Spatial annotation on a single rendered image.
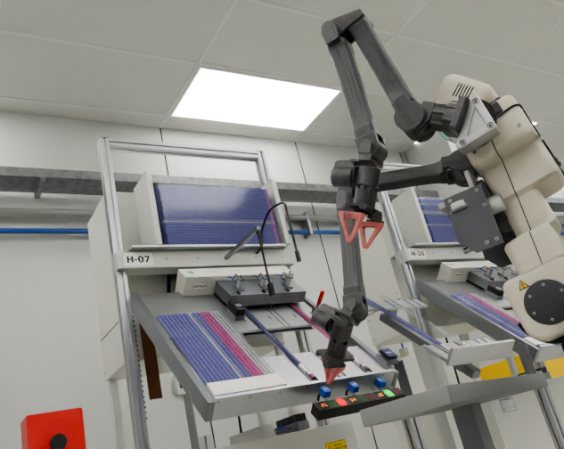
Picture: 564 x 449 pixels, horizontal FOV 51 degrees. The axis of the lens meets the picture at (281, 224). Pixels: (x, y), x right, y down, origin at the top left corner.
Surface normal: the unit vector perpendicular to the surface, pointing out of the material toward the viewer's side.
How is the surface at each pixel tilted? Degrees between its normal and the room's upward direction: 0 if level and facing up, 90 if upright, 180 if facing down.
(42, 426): 90
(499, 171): 90
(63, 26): 180
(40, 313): 90
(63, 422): 90
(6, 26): 180
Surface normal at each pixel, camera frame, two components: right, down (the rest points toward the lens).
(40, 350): 0.48, -0.43
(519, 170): -0.54, -0.20
